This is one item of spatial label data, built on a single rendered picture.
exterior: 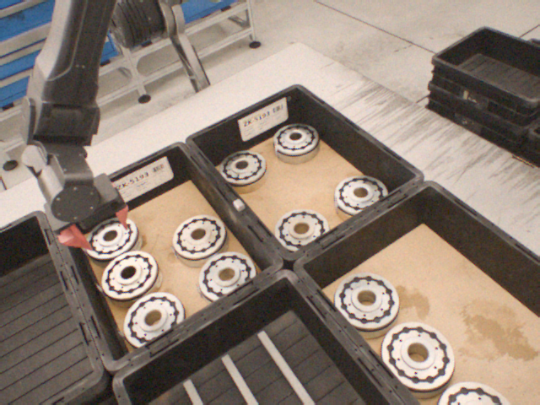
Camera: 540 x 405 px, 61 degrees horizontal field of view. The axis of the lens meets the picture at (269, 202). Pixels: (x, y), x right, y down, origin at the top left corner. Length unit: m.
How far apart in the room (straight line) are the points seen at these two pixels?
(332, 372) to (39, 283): 0.58
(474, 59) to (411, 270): 1.30
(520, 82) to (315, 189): 1.13
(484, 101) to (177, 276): 1.23
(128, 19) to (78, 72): 1.02
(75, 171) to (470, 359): 0.61
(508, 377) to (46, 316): 0.77
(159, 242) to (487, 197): 0.73
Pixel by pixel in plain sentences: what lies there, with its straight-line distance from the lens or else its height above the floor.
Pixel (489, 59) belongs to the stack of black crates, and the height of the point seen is 0.49.
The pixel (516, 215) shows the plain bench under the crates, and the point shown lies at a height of 0.70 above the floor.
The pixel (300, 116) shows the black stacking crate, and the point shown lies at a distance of 1.10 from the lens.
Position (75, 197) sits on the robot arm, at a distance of 0.60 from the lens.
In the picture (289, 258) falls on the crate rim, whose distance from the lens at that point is 0.72.
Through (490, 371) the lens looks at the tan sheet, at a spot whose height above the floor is 0.83.
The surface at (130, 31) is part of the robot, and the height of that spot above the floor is 0.87.
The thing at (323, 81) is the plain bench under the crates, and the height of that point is 0.70.
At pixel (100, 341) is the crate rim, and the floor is 0.93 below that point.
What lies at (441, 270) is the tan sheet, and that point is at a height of 0.83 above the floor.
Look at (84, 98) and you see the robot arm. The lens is 0.61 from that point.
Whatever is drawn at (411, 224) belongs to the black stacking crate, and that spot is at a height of 0.85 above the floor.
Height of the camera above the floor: 1.52
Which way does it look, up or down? 47 degrees down
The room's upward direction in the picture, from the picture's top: 11 degrees counter-clockwise
